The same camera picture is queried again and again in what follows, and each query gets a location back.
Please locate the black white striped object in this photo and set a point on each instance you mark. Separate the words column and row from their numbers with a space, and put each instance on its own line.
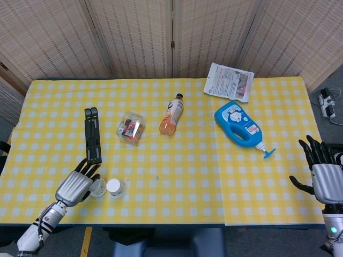
column 339, row 158

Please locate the black folding stand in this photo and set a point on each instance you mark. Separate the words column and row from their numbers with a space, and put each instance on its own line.
column 92, row 134

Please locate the black bracket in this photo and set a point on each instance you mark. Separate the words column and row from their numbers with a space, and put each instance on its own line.
column 3, row 147

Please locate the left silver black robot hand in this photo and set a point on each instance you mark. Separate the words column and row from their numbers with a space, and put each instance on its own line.
column 73, row 187

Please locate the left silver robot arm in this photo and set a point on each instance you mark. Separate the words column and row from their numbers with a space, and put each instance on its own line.
column 40, row 230

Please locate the yellow floor tape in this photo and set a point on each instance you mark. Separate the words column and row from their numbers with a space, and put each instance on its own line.
column 86, row 241

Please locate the white printed pouch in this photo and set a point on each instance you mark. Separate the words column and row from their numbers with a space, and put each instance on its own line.
column 227, row 83

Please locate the yellow checkered tablecloth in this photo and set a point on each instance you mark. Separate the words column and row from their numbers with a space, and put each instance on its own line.
column 187, row 174

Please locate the blue cartoon pump bottle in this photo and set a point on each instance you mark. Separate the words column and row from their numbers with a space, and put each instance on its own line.
column 235, row 121

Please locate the orange drink bottle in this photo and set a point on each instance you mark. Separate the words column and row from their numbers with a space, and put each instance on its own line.
column 171, row 117

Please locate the white power strip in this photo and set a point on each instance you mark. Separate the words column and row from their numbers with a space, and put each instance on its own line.
column 327, row 103

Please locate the bamboo folding screen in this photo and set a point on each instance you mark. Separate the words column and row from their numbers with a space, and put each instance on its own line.
column 134, row 37

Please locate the small white jar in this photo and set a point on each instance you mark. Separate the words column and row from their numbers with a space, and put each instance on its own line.
column 113, row 185

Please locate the clear plastic snack box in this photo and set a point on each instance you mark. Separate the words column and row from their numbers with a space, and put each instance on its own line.
column 131, row 128

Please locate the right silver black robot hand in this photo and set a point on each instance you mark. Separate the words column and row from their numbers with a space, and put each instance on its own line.
column 328, row 183

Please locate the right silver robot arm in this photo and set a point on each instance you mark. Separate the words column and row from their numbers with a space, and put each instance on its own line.
column 333, row 230

